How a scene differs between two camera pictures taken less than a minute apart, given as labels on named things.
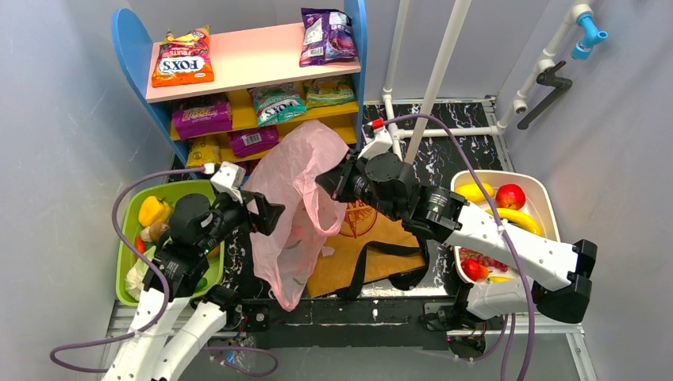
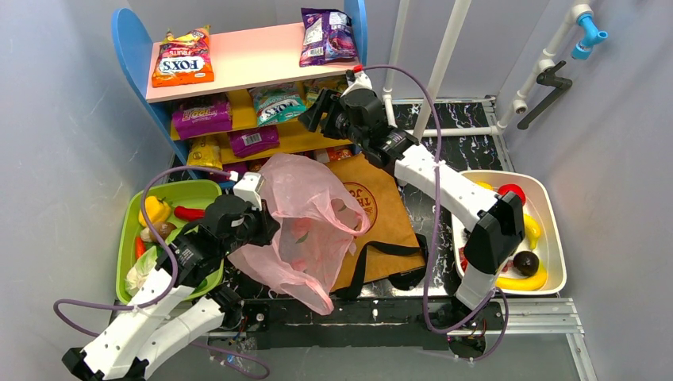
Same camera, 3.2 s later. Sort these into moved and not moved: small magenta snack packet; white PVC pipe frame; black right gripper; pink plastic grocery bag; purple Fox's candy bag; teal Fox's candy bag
Moved: pink plastic grocery bag; black right gripper
Not moved: teal Fox's candy bag; white PVC pipe frame; small magenta snack packet; purple Fox's candy bag
